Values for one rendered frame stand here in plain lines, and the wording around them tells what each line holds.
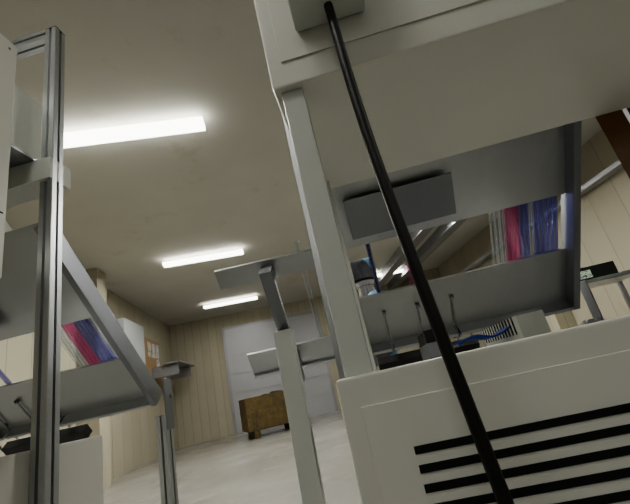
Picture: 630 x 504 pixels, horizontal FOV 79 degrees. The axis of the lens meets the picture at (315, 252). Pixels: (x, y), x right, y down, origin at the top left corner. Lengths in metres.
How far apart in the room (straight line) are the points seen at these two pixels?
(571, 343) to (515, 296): 0.96
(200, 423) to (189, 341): 1.97
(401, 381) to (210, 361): 9.99
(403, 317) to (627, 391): 0.92
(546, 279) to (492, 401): 1.02
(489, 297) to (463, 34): 0.93
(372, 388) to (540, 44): 0.53
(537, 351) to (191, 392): 10.11
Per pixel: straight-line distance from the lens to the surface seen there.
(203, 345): 10.43
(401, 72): 0.60
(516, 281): 1.37
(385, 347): 1.34
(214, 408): 10.29
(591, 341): 0.46
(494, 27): 0.62
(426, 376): 0.41
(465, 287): 1.32
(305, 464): 1.27
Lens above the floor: 0.62
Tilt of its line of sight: 19 degrees up
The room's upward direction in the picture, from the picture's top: 13 degrees counter-clockwise
